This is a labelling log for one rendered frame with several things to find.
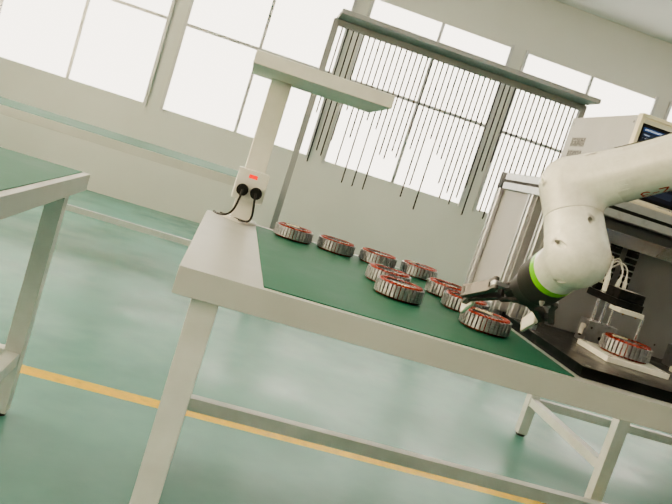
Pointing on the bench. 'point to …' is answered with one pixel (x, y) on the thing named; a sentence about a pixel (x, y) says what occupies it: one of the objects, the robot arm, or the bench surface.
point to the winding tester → (616, 134)
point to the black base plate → (560, 347)
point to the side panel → (500, 238)
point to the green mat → (427, 311)
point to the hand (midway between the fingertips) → (494, 314)
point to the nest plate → (622, 360)
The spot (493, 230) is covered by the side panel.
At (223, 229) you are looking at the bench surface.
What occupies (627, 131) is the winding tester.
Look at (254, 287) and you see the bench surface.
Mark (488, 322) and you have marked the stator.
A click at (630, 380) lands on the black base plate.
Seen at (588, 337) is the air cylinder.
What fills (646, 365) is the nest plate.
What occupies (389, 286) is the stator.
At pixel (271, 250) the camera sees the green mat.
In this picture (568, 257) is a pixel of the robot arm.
